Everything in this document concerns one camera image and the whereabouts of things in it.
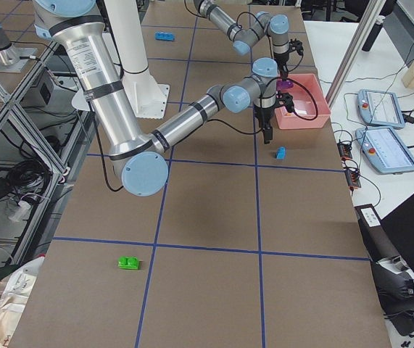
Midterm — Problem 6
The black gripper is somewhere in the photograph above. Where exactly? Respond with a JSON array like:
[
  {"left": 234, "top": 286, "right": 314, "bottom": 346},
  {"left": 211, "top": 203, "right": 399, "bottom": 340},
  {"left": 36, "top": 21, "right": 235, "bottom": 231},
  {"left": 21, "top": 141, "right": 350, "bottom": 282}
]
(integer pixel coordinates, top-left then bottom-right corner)
[
  {"left": 254, "top": 105, "right": 275, "bottom": 144},
  {"left": 273, "top": 52, "right": 289, "bottom": 80}
]

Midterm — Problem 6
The purple block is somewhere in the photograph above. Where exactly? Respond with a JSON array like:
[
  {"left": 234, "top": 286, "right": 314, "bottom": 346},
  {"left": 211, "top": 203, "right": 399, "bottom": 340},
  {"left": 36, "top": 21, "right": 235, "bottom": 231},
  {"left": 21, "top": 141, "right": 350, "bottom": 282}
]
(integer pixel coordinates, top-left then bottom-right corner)
[{"left": 276, "top": 80, "right": 294, "bottom": 91}]

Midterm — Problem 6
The small blue block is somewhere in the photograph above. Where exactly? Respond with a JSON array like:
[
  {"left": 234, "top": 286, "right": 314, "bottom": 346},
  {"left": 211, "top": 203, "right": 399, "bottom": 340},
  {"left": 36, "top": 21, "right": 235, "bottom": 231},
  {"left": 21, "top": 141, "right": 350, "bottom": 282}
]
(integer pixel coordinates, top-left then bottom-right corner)
[{"left": 275, "top": 146, "right": 286, "bottom": 160}]

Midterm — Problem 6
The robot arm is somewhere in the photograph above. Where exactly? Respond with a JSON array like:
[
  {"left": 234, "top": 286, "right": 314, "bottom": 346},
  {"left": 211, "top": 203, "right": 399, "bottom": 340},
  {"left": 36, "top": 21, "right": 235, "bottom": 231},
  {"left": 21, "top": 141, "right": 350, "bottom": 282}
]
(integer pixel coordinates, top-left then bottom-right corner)
[
  {"left": 194, "top": 1, "right": 291, "bottom": 78},
  {"left": 33, "top": 1, "right": 280, "bottom": 196}
]

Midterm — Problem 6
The pink plastic box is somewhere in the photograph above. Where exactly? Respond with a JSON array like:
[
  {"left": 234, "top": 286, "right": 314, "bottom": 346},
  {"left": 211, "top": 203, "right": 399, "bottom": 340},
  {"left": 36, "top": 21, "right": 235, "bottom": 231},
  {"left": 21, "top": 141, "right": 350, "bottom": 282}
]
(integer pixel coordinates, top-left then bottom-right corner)
[{"left": 275, "top": 73, "right": 331, "bottom": 130}]

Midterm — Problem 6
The teach pendant far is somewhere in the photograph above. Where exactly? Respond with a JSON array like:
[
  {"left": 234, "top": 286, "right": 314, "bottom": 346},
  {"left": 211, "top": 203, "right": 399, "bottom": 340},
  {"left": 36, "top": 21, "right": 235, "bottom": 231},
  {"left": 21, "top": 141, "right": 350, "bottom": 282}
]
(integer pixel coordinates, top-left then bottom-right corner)
[{"left": 357, "top": 89, "right": 405, "bottom": 129}]

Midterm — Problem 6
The teach pendant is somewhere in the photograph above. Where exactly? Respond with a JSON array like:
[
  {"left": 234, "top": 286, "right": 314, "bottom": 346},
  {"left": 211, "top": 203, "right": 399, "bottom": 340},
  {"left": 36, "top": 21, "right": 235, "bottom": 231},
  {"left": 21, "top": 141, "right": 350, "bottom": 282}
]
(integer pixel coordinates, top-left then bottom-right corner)
[
  {"left": 355, "top": 126, "right": 414, "bottom": 174},
  {"left": 357, "top": 89, "right": 405, "bottom": 129}
]

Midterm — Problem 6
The teach pendant near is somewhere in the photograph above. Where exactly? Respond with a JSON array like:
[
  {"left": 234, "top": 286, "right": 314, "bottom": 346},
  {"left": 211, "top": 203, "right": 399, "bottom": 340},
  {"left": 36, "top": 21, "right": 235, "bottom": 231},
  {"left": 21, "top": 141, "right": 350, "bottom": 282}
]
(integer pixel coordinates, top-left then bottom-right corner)
[{"left": 355, "top": 126, "right": 414, "bottom": 174}]

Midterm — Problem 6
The long blue block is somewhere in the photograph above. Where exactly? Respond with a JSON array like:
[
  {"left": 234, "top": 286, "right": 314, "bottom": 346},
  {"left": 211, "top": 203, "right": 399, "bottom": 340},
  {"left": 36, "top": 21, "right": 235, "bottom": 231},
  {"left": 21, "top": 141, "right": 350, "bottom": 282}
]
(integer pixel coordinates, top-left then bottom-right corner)
[{"left": 154, "top": 31, "right": 175, "bottom": 41}]

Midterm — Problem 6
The green block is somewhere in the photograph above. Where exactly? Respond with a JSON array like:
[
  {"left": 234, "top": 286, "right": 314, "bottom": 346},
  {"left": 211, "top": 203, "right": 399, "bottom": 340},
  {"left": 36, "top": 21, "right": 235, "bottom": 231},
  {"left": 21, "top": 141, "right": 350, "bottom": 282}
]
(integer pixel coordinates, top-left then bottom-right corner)
[{"left": 117, "top": 257, "right": 140, "bottom": 270}]

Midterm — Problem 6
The black office chair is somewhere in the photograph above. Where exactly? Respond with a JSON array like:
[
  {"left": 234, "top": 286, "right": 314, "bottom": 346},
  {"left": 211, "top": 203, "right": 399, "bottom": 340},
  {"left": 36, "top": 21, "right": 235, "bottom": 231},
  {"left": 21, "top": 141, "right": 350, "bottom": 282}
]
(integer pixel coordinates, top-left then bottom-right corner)
[{"left": 355, "top": 204, "right": 414, "bottom": 336}]

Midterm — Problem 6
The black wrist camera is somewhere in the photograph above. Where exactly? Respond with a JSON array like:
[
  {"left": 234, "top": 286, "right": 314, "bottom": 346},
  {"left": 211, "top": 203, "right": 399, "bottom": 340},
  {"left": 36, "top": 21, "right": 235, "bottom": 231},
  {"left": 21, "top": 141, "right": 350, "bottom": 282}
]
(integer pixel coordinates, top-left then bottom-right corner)
[
  {"left": 276, "top": 91, "right": 295, "bottom": 113},
  {"left": 289, "top": 38, "right": 304, "bottom": 57}
]

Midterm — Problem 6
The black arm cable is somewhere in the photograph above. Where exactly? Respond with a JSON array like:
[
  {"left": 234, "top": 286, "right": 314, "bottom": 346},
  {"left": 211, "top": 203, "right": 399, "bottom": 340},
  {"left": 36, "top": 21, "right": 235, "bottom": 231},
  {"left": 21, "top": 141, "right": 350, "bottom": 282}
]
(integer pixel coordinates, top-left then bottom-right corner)
[{"left": 206, "top": 81, "right": 320, "bottom": 137}]

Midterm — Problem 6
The aluminium frame post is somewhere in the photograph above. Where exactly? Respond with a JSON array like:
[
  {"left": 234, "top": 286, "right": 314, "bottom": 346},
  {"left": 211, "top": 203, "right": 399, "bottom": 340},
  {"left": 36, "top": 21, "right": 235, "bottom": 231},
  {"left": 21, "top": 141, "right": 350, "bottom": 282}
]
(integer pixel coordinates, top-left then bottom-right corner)
[{"left": 326, "top": 0, "right": 386, "bottom": 107}]

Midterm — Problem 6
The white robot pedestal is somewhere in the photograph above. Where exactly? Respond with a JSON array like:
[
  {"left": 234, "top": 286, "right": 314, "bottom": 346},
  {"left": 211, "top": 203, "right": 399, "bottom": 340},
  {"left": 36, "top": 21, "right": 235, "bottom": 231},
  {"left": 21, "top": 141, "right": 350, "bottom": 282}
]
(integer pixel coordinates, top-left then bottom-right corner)
[{"left": 72, "top": 0, "right": 170, "bottom": 120}]

